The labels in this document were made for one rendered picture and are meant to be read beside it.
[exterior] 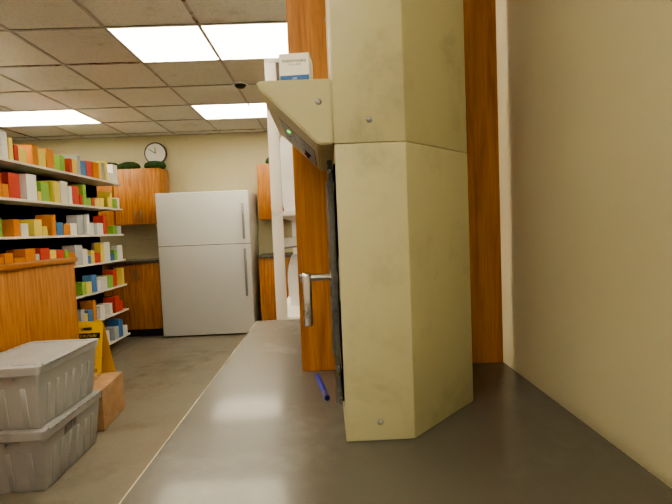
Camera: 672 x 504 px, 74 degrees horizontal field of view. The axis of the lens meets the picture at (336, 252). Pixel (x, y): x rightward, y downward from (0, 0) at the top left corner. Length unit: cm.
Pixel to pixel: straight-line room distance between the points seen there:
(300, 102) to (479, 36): 60
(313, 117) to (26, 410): 240
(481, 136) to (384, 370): 64
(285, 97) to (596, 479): 68
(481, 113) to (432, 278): 52
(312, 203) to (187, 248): 482
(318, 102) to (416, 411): 51
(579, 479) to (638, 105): 52
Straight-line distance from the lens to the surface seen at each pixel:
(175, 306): 596
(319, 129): 71
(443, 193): 80
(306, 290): 75
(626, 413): 86
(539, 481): 71
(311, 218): 107
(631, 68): 82
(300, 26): 117
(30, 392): 280
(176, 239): 588
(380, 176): 71
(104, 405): 352
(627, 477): 76
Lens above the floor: 128
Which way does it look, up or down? 3 degrees down
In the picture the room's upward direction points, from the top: 2 degrees counter-clockwise
